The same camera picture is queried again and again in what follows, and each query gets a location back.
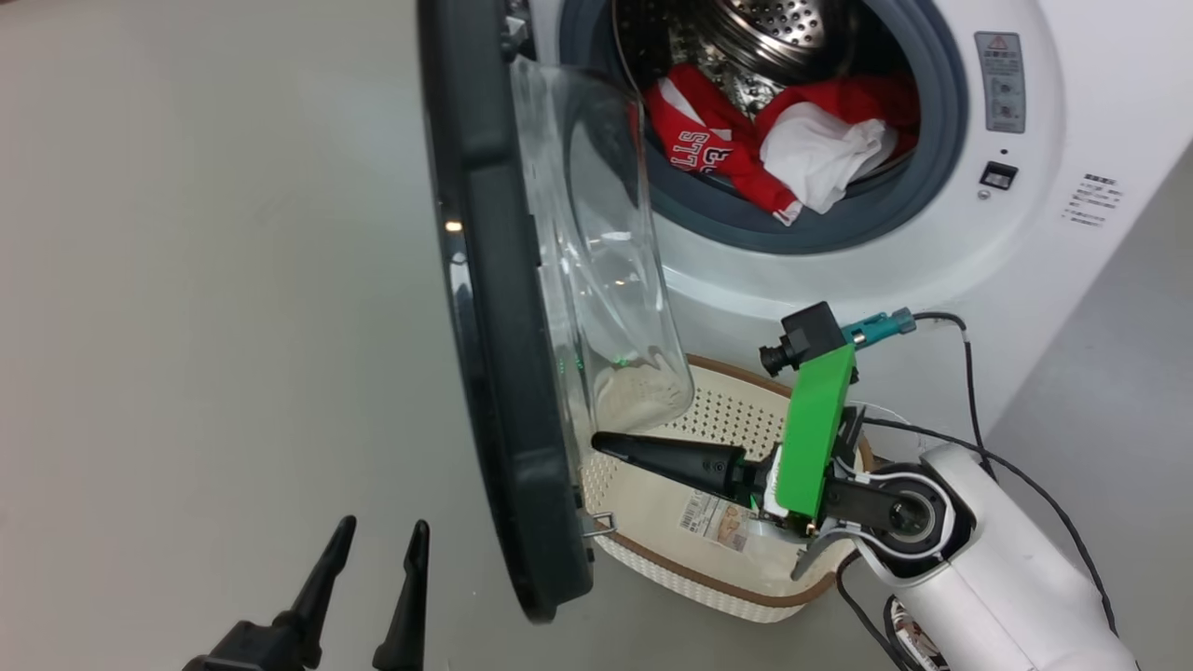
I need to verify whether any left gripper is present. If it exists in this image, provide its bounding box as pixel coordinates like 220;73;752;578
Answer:
182;515;431;671

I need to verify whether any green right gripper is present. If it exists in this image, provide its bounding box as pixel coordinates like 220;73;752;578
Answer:
592;343;858;540

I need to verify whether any dark grey washing machine door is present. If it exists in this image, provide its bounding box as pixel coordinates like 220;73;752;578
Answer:
417;0;695;623

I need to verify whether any red jersey with white print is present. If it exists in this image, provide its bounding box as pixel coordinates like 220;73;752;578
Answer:
643;63;804;226

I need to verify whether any white cloth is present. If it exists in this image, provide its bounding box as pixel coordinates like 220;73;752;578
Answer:
760;101;898;213

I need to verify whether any paper label in basket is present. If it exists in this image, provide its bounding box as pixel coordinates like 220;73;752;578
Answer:
678;491;761;553

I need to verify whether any cream basket with brown rim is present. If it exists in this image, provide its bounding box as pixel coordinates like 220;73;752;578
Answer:
578;352;877;623

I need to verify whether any grey rubber door gasket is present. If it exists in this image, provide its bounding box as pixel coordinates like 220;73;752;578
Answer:
557;0;970;255

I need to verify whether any white washing machine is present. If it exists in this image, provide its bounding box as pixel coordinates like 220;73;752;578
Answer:
522;0;1193;439

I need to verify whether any steel washing drum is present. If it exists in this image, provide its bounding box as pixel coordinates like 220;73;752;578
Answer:
610;0;919;178

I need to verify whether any printed text label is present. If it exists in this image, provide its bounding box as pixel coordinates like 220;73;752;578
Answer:
1063;172;1122;227

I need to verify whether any grey warning sticker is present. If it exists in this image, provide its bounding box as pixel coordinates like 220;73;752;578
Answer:
974;31;1027;134

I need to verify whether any teal cable connector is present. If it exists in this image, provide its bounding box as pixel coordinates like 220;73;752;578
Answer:
842;308;917;349

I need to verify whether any thin black cable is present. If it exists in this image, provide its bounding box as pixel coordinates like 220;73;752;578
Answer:
912;312;989;467
857;418;1119;639
836;555;910;671

